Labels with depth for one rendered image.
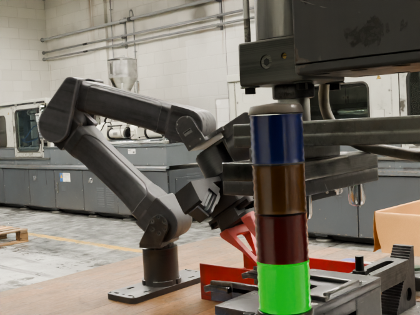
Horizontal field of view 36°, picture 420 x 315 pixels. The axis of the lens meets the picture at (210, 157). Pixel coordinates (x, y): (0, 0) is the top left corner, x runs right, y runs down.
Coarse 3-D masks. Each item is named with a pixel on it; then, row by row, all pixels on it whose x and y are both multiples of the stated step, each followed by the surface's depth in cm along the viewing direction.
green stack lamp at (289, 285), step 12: (264, 264) 46; (288, 264) 45; (300, 264) 45; (264, 276) 45; (276, 276) 45; (288, 276) 45; (300, 276) 45; (264, 288) 45; (276, 288) 45; (288, 288) 45; (300, 288) 45; (264, 300) 46; (276, 300) 45; (288, 300) 45; (300, 300) 45; (276, 312) 45; (288, 312) 45; (300, 312) 45
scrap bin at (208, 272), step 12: (252, 252) 112; (204, 264) 105; (252, 264) 113; (312, 264) 105; (324, 264) 103; (336, 264) 102; (348, 264) 100; (204, 276) 105; (216, 276) 103; (228, 276) 101; (240, 276) 100
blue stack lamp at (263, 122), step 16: (256, 128) 45; (272, 128) 44; (288, 128) 44; (256, 144) 45; (272, 144) 44; (288, 144) 44; (256, 160) 45; (272, 160) 44; (288, 160) 44; (304, 160) 46
